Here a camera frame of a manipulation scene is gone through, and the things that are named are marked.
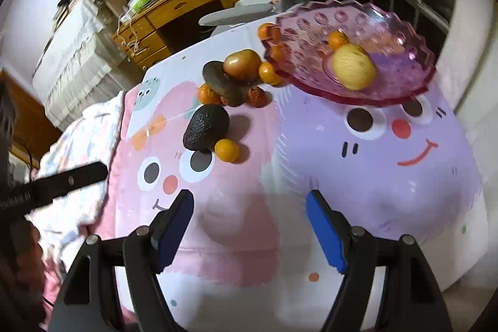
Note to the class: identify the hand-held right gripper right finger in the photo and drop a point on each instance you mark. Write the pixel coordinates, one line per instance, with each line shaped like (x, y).
(325, 234)

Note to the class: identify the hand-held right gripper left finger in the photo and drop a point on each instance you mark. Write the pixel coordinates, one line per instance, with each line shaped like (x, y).
(177, 231)

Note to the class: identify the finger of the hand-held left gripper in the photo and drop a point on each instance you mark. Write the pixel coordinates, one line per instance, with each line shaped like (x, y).
(77, 177)

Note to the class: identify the small orange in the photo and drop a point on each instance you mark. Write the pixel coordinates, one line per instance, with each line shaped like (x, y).
(277, 52)
(266, 31)
(227, 150)
(337, 40)
(269, 73)
(209, 94)

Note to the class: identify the dark avocado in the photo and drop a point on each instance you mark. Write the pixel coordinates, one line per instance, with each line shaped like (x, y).
(204, 126)

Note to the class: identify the red wrinkled fruit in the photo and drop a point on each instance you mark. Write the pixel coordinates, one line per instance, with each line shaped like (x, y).
(256, 97)

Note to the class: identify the dark green cucumber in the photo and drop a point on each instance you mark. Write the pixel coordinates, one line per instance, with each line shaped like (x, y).
(221, 83)

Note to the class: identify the yellow-brown apple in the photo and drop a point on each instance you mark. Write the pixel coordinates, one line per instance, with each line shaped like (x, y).
(241, 64)

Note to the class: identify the pink glass fruit bowl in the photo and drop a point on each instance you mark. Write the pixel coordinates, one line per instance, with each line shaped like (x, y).
(389, 59)

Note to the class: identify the white floral quilt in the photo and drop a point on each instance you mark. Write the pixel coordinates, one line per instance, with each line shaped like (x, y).
(77, 145)

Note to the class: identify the brown wooden cabinet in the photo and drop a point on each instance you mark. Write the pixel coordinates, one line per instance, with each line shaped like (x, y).
(27, 118)

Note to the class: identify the printed cartoon tablecloth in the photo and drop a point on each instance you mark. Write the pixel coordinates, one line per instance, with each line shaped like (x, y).
(272, 168)

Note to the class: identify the white cloth-covered appliance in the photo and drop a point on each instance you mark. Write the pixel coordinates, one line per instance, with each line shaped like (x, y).
(77, 52)

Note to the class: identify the yellow netted melon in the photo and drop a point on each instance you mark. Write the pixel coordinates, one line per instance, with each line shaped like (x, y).
(354, 67)

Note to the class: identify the wooden desk with drawers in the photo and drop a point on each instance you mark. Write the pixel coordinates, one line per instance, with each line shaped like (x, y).
(183, 3)

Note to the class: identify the grey office chair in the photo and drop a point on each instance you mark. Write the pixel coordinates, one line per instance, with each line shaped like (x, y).
(237, 13)

